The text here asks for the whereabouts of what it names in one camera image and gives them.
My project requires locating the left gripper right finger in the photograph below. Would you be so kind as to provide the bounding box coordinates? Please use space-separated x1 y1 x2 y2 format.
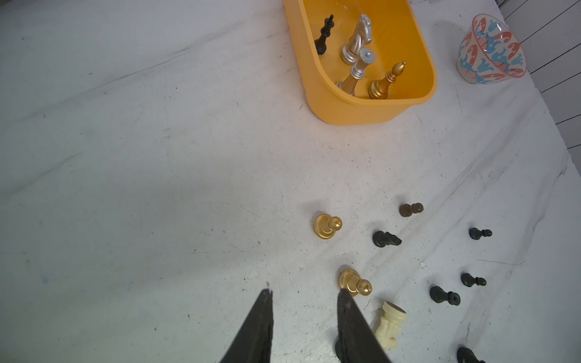
337 289 391 363

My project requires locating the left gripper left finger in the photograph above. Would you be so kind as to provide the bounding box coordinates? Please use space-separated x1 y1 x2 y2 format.
221 289 274 363

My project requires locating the gold pawn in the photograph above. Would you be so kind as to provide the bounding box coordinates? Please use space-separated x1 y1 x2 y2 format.
337 269 372 296
313 214 343 240

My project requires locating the gold bishop chess piece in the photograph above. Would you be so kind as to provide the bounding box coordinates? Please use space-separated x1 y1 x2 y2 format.
368 61 407 100

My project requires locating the silver gold queen chess piece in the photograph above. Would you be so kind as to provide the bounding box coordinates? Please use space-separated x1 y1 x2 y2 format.
336 48 375 96

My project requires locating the silver knight chess piece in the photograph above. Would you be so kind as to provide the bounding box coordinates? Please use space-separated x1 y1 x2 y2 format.
340 15 372 66

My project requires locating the brown pawn chess piece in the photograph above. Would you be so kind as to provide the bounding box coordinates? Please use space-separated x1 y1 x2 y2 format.
399 203 424 218

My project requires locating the yellow plastic storage box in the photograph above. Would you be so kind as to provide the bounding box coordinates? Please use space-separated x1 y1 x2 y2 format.
284 1 437 126

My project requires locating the red blue patterned bowl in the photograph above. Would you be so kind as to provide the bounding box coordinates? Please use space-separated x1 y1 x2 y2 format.
456 14 527 85

